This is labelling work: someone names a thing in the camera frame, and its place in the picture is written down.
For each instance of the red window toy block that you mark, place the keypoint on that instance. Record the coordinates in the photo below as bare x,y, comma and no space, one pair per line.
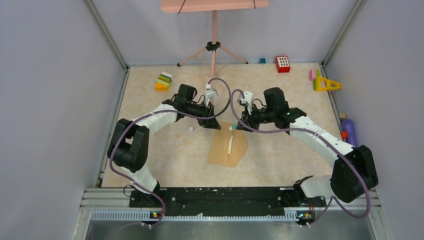
282,64

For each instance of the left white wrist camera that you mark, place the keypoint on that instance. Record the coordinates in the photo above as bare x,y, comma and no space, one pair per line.
209,94

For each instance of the stacked colourful toy blocks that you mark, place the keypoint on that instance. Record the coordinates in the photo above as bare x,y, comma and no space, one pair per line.
163,82

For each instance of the yellow triangle toy block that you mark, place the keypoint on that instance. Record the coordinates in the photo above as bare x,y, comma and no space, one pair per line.
322,84

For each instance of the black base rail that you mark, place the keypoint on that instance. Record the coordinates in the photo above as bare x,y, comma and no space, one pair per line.
225,201

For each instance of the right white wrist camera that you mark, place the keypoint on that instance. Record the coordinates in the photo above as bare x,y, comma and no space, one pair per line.
247,99

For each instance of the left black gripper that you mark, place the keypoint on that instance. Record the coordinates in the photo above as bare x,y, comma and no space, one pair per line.
209,123

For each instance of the purple toy bottle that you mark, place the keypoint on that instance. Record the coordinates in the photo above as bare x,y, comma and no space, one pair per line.
348,132

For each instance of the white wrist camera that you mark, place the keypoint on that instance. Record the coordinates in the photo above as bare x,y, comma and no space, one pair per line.
209,94
247,99

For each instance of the white toothed cable duct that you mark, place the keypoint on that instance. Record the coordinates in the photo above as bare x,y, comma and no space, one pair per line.
148,216

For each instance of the pink toy block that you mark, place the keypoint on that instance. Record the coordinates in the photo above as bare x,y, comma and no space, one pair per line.
312,75

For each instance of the pink tripod stand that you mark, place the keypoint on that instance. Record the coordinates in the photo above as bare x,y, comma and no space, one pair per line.
212,47

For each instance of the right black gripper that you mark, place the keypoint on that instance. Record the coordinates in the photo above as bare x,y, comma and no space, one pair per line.
249,119

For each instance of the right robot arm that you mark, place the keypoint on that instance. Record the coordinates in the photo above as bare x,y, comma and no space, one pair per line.
353,167

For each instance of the brown kraft envelope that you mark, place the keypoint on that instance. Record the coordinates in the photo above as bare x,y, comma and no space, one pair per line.
227,147

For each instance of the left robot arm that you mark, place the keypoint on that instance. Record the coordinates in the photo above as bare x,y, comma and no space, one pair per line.
129,145

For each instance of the pink board on tripod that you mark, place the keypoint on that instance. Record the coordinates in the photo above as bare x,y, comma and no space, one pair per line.
191,6

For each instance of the green toy block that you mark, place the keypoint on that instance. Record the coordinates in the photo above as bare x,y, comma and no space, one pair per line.
317,73

